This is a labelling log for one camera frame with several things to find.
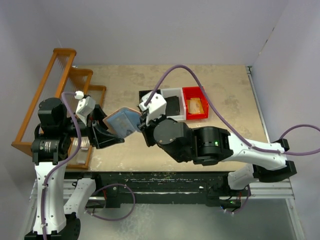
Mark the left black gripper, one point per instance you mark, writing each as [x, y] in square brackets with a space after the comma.
[92, 129]

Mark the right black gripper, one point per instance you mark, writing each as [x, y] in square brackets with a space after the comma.
[145, 131]

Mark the pink leather card holder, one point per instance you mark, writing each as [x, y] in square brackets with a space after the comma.
[123, 122]

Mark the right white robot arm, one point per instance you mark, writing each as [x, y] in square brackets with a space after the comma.
[209, 145]

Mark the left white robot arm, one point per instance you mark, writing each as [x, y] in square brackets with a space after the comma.
[54, 219]

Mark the black cards in white bin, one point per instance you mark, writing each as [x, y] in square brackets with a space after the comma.
[172, 106]

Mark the orange card in red bin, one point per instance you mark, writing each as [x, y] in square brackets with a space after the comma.
[195, 106]

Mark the black plastic bin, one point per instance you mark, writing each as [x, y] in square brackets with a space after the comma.
[142, 93]

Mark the white plastic bin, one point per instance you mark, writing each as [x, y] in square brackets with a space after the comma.
[167, 92]

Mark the red plastic bin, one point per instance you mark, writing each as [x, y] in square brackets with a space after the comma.
[195, 91]

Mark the orange wooden rack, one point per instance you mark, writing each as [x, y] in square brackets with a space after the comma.
[51, 130]

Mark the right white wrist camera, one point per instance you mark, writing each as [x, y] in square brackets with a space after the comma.
[155, 108]

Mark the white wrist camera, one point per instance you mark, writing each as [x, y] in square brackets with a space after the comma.
[85, 106]
[155, 108]

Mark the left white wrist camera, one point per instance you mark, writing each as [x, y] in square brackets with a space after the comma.
[85, 106]

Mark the black metal base frame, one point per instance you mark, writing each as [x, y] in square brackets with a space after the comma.
[208, 188]

